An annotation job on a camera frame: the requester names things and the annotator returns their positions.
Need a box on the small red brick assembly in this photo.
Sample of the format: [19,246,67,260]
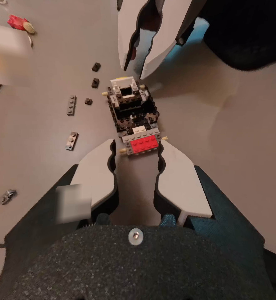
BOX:
[7,15,36,35]

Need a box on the black lego plate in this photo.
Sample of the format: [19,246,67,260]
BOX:
[65,132,79,151]

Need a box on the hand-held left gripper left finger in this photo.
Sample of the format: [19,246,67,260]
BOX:
[70,139,119,215]

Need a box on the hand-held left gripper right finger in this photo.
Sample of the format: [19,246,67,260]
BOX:
[153,140,213,218]

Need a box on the grey piece with metal ring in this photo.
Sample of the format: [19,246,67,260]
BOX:
[0,189,18,205]

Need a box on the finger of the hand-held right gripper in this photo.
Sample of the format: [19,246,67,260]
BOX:
[140,0,193,80]
[117,0,150,71]

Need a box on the partly built brick car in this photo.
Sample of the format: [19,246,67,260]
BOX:
[101,76,169,158]

